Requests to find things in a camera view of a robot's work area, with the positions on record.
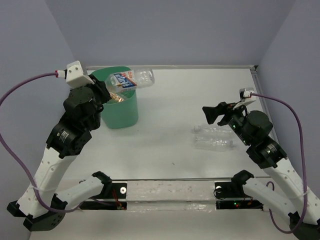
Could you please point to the orange label tea bottle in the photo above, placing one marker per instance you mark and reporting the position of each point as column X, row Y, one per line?
column 117, row 97

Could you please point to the green plastic bin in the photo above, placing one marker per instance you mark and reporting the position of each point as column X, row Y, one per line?
column 118, row 114

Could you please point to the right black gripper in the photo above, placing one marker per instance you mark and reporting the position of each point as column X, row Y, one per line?
column 212, row 112

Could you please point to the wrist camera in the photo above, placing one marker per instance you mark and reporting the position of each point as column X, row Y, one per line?
column 246, row 97
column 74, row 75

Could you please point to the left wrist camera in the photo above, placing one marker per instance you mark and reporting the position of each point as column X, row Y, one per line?
column 74, row 75

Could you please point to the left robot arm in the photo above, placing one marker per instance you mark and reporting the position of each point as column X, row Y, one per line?
column 41, row 206

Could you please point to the clear crushed bottle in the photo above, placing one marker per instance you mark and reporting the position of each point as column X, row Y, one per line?
column 209, row 143

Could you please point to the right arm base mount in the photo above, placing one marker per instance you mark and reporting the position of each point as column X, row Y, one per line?
column 230, row 196

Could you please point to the clear bottle blue-orange label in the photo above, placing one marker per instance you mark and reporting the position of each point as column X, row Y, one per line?
column 130, row 80

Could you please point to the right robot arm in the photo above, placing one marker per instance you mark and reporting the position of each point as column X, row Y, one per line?
column 299, row 205

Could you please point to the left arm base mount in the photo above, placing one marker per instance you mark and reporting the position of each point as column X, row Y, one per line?
column 112, row 199

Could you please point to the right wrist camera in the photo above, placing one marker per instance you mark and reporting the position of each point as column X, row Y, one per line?
column 246, row 97

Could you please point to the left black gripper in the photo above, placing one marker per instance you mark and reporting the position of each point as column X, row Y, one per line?
column 100, row 86

